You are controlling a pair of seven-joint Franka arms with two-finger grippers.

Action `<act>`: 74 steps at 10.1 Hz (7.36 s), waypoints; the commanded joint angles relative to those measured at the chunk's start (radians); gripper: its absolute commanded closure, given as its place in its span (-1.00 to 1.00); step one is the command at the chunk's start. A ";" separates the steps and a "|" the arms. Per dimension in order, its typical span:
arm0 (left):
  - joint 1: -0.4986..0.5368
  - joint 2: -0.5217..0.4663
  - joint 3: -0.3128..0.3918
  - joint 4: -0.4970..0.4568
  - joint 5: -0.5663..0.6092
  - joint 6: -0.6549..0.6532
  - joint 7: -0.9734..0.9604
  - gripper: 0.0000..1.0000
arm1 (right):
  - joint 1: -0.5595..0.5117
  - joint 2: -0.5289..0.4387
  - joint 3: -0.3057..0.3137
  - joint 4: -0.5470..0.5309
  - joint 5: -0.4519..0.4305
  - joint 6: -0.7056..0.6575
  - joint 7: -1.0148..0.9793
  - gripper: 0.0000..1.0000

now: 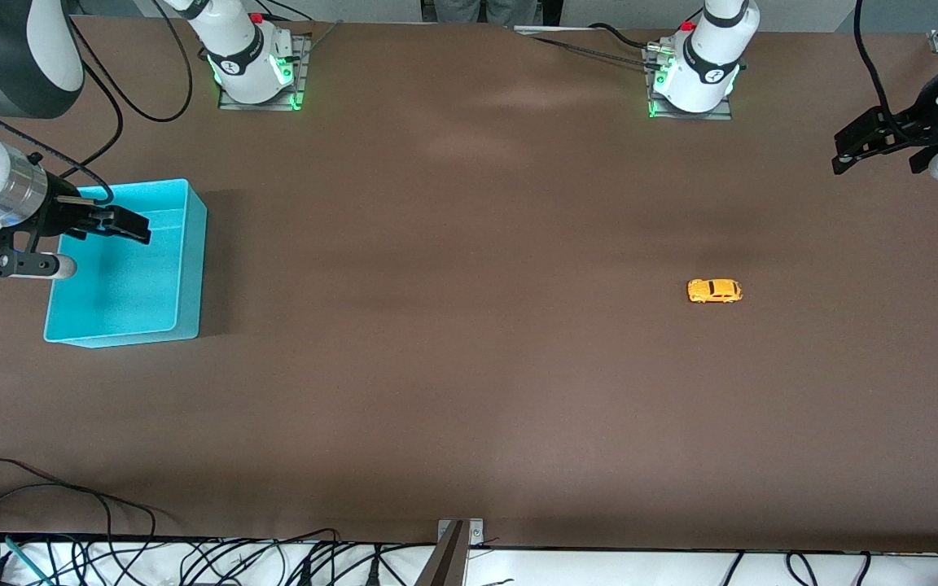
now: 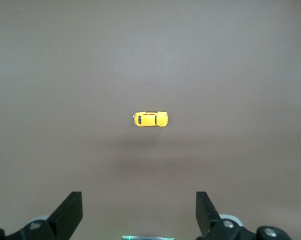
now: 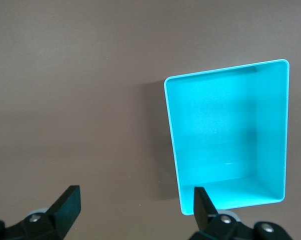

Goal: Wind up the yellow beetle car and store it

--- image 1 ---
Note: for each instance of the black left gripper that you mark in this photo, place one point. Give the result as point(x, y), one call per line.
point(918, 124)

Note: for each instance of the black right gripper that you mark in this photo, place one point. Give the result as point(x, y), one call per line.
point(62, 218)

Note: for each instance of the yellow beetle toy car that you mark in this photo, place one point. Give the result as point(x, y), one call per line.
point(714, 290)

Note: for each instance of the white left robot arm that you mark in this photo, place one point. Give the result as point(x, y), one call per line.
point(705, 57)

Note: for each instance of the teal plastic bin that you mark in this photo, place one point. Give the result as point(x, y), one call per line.
point(135, 285)

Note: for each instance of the grey metal pole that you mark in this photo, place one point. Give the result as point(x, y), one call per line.
point(444, 566)

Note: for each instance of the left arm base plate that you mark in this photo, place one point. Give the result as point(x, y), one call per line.
point(725, 112)

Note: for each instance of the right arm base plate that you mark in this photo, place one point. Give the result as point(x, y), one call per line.
point(300, 77)

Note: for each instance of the small metal bracket plate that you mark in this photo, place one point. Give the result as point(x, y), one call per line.
point(475, 533)

